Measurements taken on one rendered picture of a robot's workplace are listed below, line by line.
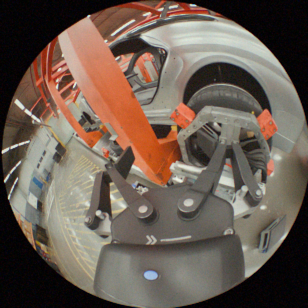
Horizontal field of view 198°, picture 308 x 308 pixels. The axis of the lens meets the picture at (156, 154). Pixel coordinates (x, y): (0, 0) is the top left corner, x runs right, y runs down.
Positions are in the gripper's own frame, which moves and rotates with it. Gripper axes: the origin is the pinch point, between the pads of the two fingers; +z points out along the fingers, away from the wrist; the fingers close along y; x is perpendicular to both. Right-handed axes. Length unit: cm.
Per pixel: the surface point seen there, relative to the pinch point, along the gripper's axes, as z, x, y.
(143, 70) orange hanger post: 321, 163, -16
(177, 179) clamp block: 14.1, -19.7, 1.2
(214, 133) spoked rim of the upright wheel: 32.8, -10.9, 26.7
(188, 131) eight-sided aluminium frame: 29.1, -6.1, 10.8
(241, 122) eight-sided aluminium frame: 11.4, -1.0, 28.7
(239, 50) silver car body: 18, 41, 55
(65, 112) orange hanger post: 122, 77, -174
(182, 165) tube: 13.1, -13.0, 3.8
